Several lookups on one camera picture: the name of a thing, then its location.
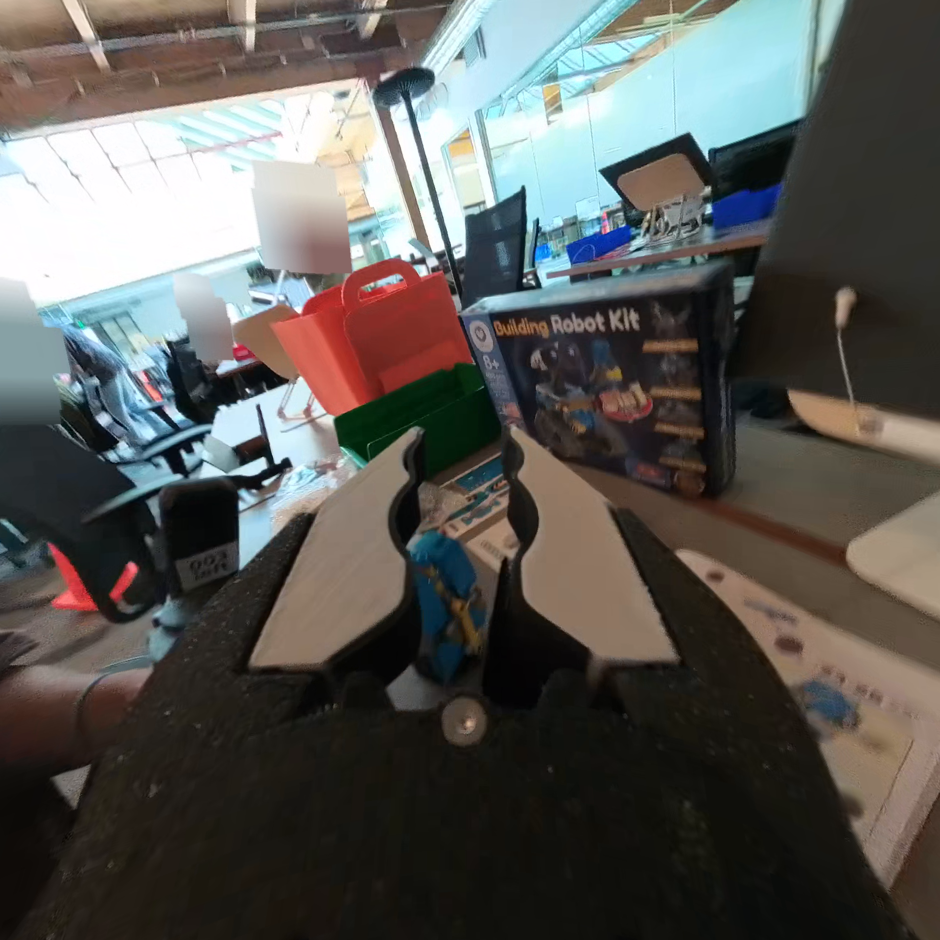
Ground long wooden table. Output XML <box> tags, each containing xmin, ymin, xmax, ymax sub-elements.
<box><xmin>545</xmin><ymin>220</ymin><xmax>776</xmax><ymax>282</ymax></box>

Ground bubble wrap bag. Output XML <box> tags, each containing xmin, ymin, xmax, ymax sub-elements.
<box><xmin>282</xmin><ymin>454</ymin><xmax>361</xmax><ymax>500</ymax></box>

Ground white table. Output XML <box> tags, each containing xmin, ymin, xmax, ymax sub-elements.
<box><xmin>198</xmin><ymin>382</ymin><xmax>346</xmax><ymax>566</ymax></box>

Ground folded instruction booklet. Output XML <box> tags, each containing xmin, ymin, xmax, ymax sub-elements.
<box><xmin>674</xmin><ymin>547</ymin><xmax>940</xmax><ymax>891</ymax></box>

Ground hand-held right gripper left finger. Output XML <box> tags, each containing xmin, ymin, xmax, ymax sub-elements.
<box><xmin>250</xmin><ymin>428</ymin><xmax>427</xmax><ymax>673</ymax></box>

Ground dark blue toy kit box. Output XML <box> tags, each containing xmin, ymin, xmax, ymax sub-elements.
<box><xmin>460</xmin><ymin>260</ymin><xmax>737</xmax><ymax>500</ymax></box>

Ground small blue bin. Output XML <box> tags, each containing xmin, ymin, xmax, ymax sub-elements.
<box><xmin>711</xmin><ymin>184</ymin><xmax>785</xmax><ymax>230</ymax></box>
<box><xmin>565</xmin><ymin>224</ymin><xmax>634</xmax><ymax>264</ymax></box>

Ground black floor lamp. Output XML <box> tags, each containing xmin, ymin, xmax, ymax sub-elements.
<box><xmin>372</xmin><ymin>68</ymin><xmax>467</xmax><ymax>302</ymax></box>

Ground blue grey toy robot model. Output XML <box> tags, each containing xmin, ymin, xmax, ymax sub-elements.
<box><xmin>407</xmin><ymin>529</ymin><xmax>491</xmax><ymax>684</ymax></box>

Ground wooden stand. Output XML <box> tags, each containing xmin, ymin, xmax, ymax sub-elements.
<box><xmin>275</xmin><ymin>371</ymin><xmax>331</xmax><ymax>434</ymax></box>

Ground green storage bin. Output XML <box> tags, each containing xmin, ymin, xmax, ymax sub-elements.
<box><xmin>334</xmin><ymin>362</ymin><xmax>504</xmax><ymax>478</ymax></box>

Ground sticker sheet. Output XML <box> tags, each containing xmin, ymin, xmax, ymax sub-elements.
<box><xmin>429</xmin><ymin>454</ymin><xmax>515</xmax><ymax>548</ymax></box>

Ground white desk lamp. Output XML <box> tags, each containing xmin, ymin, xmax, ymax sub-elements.
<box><xmin>786</xmin><ymin>286</ymin><xmax>940</xmax><ymax>619</ymax></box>

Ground black mesh office chair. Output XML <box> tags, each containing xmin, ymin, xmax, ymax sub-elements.
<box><xmin>463</xmin><ymin>186</ymin><xmax>530</xmax><ymax>309</ymax></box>

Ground orange bin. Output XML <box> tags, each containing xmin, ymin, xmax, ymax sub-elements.
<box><xmin>270</xmin><ymin>257</ymin><xmax>474</xmax><ymax>417</ymax></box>

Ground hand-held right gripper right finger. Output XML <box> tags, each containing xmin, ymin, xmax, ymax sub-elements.
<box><xmin>503</xmin><ymin>426</ymin><xmax>680</xmax><ymax>665</ymax></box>

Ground dark panel board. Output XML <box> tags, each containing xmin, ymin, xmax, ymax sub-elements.
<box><xmin>734</xmin><ymin>0</ymin><xmax>940</xmax><ymax>412</ymax></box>

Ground black phone stand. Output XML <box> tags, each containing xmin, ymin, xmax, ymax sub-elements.
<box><xmin>235</xmin><ymin>402</ymin><xmax>295</xmax><ymax>493</ymax></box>

